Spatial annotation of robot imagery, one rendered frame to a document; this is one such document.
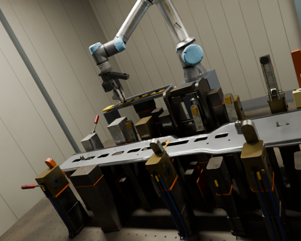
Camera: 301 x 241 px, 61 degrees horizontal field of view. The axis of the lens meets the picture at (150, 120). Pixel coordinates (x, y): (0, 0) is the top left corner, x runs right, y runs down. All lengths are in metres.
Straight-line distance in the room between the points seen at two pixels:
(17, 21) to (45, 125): 1.23
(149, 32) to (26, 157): 2.41
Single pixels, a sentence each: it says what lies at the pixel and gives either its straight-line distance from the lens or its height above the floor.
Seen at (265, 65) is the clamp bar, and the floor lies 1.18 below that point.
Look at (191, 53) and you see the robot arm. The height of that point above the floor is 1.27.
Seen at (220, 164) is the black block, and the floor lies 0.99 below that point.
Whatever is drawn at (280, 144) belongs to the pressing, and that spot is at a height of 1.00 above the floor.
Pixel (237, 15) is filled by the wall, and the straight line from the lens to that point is 3.63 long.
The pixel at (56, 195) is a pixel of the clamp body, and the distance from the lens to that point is 1.40.
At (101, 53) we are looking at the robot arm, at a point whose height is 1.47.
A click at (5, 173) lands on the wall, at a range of 2.92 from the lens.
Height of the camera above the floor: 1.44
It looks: 17 degrees down
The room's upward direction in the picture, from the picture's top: 24 degrees counter-clockwise
